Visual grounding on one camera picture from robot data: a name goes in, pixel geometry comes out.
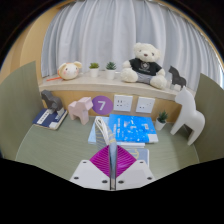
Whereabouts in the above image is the white teddy bear, black shirt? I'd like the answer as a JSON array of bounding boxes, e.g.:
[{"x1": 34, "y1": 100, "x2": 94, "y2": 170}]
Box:
[{"x1": 119, "y1": 42, "x2": 168, "y2": 90}]

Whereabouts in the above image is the small potted plant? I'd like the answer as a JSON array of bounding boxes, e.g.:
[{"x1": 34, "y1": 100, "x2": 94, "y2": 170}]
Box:
[
  {"x1": 105, "y1": 61, "x2": 118, "y2": 80},
  {"x1": 154, "y1": 110, "x2": 169, "y2": 132},
  {"x1": 88, "y1": 62, "x2": 100, "y2": 79}
]

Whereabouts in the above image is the dark blue book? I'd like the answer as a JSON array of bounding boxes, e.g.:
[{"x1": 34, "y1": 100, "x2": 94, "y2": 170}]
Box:
[{"x1": 32, "y1": 107, "x2": 69, "y2": 131}]

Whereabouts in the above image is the bright blue book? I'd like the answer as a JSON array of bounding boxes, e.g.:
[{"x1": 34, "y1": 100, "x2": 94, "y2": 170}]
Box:
[{"x1": 108, "y1": 113, "x2": 160, "y2": 145}]

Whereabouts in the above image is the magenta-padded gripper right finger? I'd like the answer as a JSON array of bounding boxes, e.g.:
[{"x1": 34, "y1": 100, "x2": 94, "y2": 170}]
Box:
[{"x1": 114, "y1": 144, "x2": 156, "y2": 191}]

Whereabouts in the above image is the dark grey horse figure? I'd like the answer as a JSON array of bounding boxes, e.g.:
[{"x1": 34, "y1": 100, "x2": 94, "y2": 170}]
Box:
[{"x1": 40, "y1": 89, "x2": 65, "y2": 118}]

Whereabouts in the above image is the green divider panel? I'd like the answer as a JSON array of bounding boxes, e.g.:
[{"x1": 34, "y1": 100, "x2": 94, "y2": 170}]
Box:
[
  {"x1": 0, "y1": 60, "x2": 43, "y2": 161},
  {"x1": 193, "y1": 73, "x2": 224, "y2": 164}
]

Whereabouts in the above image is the pink horse figure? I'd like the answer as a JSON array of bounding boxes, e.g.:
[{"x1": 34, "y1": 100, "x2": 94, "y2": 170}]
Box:
[{"x1": 67, "y1": 96, "x2": 94, "y2": 126}]

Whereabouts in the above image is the white wall socket plate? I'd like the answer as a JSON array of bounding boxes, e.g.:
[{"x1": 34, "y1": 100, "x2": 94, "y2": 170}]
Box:
[
  {"x1": 135, "y1": 96, "x2": 156, "y2": 115},
  {"x1": 113, "y1": 94, "x2": 134, "y2": 113}
]

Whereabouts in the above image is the light blue book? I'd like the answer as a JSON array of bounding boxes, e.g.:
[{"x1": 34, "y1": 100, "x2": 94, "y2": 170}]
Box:
[{"x1": 87, "y1": 115, "x2": 146, "y2": 149}]

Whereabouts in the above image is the round cream plush toy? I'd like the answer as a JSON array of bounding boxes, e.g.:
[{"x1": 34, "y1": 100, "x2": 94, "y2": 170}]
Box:
[{"x1": 46, "y1": 60, "x2": 83, "y2": 83}]

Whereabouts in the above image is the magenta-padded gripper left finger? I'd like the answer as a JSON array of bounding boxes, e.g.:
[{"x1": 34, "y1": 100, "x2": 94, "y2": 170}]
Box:
[{"x1": 69, "y1": 144, "x2": 113, "y2": 191}]

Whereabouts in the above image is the small black horse figure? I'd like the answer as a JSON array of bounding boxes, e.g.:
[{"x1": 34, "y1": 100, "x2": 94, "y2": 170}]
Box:
[{"x1": 167, "y1": 65, "x2": 188, "y2": 92}]

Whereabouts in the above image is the purple round number sign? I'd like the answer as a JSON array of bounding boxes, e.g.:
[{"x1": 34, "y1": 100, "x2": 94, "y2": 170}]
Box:
[{"x1": 91, "y1": 95, "x2": 114, "y2": 116}]

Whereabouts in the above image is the large white horse figure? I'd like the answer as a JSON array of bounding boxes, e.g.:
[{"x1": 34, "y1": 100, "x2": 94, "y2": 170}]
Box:
[{"x1": 170, "y1": 86, "x2": 206, "y2": 146}]

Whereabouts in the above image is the beige wooden wall ledge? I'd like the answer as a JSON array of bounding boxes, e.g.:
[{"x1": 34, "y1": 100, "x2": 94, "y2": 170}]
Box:
[{"x1": 38, "y1": 71, "x2": 198, "y2": 123}]

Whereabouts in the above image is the grey-white curtain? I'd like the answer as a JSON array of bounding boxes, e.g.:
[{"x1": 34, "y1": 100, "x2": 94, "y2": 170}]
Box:
[{"x1": 40, "y1": 0, "x2": 221, "y2": 92}]

